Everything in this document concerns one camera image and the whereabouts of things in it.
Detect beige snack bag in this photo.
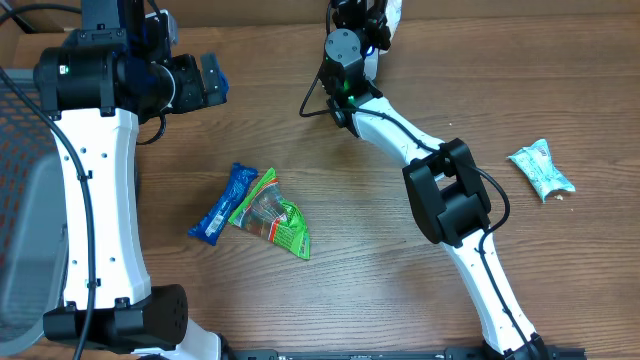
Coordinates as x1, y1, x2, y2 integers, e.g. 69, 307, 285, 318
385, 0, 403, 38

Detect blue snack bar wrapper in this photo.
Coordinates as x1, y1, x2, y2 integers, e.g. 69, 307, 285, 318
187, 162, 258, 246

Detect green snack bag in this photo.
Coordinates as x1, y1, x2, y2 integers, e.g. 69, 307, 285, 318
228, 168, 311, 260

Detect teal snack packet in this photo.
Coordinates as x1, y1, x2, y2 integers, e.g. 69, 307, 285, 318
508, 139, 576, 203

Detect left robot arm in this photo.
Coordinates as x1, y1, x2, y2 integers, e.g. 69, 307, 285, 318
34, 1, 231, 360

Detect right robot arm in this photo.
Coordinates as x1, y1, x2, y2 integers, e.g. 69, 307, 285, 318
318, 1, 549, 359

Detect white barcode scanner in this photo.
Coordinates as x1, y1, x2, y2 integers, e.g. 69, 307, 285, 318
364, 48, 379, 80

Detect grey plastic shopping basket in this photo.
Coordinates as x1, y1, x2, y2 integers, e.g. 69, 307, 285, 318
1, 84, 67, 356

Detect cardboard box wall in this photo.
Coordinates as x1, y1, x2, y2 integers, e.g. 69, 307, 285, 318
0, 0, 640, 35

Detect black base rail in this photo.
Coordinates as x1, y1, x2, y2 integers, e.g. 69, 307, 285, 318
224, 347, 586, 360

